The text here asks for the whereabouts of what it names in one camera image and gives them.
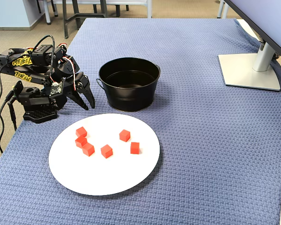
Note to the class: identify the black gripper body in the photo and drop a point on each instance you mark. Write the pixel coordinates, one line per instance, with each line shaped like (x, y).
(77, 84)

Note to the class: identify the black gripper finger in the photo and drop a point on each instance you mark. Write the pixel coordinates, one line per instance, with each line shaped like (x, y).
(77, 97)
(84, 84)

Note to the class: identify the red cube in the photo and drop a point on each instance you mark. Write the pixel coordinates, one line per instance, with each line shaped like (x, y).
(88, 149)
(81, 131)
(124, 135)
(106, 151)
(80, 142)
(135, 148)

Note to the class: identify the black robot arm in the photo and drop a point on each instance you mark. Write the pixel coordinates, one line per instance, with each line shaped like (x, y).
(36, 101)

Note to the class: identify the white round plate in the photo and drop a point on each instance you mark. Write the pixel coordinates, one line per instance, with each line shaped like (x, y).
(103, 173)

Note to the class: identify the black metal bucket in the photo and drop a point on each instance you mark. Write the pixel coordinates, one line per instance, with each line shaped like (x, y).
(131, 98)

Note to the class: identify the white furniture leg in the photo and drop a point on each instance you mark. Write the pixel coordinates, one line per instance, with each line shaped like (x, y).
(222, 9)
(48, 14)
(149, 9)

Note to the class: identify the light blue cabinet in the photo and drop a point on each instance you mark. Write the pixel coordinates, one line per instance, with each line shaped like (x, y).
(9, 11)

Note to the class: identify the blue woven cloth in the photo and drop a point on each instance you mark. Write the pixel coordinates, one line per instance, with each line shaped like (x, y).
(201, 140)

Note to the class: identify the monitor with silver stand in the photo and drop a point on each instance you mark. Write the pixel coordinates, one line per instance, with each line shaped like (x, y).
(248, 70)

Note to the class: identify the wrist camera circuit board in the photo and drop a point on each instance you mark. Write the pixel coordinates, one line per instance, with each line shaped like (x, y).
(56, 88)

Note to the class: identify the dark grey table frame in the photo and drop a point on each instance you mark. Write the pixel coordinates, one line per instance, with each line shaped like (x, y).
(68, 18)

